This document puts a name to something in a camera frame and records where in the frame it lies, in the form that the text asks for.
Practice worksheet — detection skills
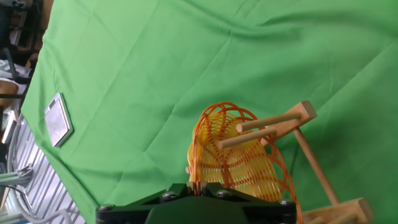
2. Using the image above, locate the orange yellow woven basket dish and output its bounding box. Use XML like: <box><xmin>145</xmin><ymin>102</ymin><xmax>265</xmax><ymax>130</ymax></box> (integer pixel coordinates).
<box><xmin>186</xmin><ymin>101</ymin><xmax>304</xmax><ymax>224</ymax></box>

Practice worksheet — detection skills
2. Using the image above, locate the silver digital kitchen scale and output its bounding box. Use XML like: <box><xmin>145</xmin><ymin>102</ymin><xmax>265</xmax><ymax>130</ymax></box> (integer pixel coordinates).
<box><xmin>44</xmin><ymin>91</ymin><xmax>75</xmax><ymax>148</ymax></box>

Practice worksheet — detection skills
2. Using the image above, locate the wooden dish rack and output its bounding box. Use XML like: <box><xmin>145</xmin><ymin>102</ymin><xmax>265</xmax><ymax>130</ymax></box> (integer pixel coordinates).
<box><xmin>217</xmin><ymin>100</ymin><xmax>376</xmax><ymax>224</ymax></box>

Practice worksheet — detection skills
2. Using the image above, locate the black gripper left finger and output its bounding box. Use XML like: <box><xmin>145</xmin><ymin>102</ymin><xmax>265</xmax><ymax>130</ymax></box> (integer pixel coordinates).
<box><xmin>96</xmin><ymin>182</ymin><xmax>197</xmax><ymax>215</ymax></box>

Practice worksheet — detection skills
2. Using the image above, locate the aluminium frame rail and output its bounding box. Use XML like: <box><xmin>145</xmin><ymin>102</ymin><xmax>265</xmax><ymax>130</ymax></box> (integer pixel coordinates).
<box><xmin>0</xmin><ymin>164</ymin><xmax>34</xmax><ymax>187</ymax></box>

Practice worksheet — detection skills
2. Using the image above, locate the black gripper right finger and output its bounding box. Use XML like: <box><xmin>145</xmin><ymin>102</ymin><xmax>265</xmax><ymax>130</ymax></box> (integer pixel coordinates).
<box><xmin>196</xmin><ymin>182</ymin><xmax>296</xmax><ymax>215</ymax></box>

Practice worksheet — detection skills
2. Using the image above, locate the green cloth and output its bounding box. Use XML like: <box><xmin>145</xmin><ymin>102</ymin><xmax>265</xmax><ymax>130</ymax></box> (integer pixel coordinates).
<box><xmin>20</xmin><ymin>0</ymin><xmax>398</xmax><ymax>224</ymax></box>

